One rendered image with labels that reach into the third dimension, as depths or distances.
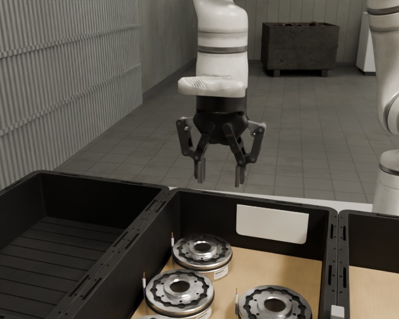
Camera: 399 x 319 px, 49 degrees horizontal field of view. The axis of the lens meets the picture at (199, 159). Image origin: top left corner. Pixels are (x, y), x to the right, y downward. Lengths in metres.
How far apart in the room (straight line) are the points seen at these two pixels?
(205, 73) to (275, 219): 0.31
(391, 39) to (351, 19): 7.52
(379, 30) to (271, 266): 0.46
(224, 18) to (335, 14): 7.76
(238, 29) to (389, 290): 0.47
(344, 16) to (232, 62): 7.78
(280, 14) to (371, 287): 7.69
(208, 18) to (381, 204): 0.57
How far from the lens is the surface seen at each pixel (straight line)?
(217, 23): 0.60
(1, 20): 2.99
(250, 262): 0.79
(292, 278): 0.77
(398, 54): 0.89
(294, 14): 8.32
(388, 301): 0.76
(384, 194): 0.99
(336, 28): 7.21
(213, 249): 0.76
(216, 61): 0.61
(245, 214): 0.79
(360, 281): 0.79
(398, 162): 0.95
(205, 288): 0.68
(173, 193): 0.80
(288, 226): 0.79
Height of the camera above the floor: 1.28
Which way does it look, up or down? 21 degrees down
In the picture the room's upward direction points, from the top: straight up
